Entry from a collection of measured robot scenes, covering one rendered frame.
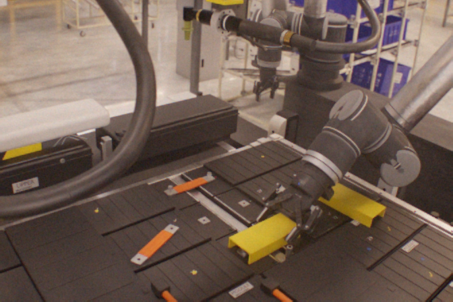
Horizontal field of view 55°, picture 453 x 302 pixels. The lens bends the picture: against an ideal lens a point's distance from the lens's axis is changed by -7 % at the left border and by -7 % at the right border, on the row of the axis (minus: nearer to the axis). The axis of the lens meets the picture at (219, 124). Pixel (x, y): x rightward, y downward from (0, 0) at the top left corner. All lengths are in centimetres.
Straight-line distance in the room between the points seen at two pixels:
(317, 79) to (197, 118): 107
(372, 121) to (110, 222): 65
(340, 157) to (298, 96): 135
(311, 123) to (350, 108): 128
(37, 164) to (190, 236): 41
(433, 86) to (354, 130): 31
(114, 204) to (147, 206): 8
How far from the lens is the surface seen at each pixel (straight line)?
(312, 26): 212
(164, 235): 104
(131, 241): 104
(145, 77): 66
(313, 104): 233
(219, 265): 98
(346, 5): 347
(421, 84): 129
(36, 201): 57
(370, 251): 109
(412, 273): 107
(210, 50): 497
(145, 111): 63
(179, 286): 93
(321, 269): 99
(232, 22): 138
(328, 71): 232
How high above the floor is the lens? 166
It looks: 24 degrees down
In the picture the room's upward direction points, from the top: 4 degrees clockwise
